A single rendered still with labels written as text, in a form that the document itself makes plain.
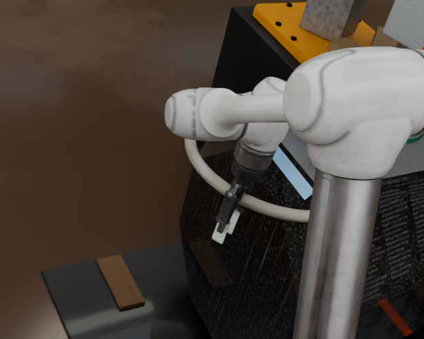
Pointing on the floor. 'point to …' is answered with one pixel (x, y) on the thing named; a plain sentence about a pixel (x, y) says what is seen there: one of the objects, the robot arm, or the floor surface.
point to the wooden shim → (120, 282)
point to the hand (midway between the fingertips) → (225, 226)
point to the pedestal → (249, 56)
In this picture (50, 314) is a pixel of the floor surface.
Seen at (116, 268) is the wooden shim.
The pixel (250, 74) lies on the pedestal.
